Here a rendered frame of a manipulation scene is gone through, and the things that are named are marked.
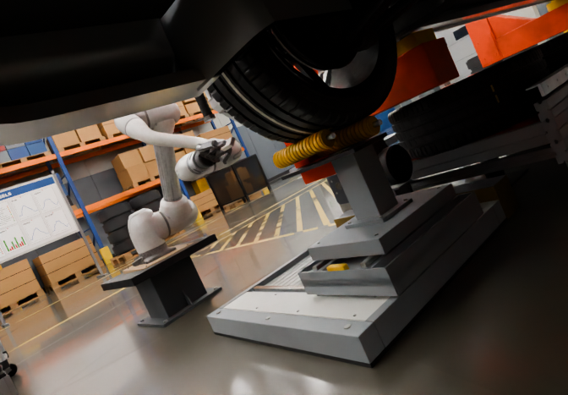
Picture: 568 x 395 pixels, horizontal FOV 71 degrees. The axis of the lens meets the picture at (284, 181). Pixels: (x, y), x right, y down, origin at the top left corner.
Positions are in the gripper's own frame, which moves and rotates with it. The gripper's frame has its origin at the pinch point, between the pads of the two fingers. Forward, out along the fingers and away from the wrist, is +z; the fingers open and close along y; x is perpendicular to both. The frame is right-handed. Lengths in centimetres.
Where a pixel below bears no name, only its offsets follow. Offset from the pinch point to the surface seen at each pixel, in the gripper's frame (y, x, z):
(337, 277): -31, -37, 29
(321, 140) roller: -13.1, -3.6, 34.5
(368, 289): -34, -39, 39
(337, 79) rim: -23.1, 30.9, 21.8
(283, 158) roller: -13.0, -4.0, 16.1
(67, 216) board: 0, 65, -621
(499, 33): -178, 188, -8
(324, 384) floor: -26, -63, 38
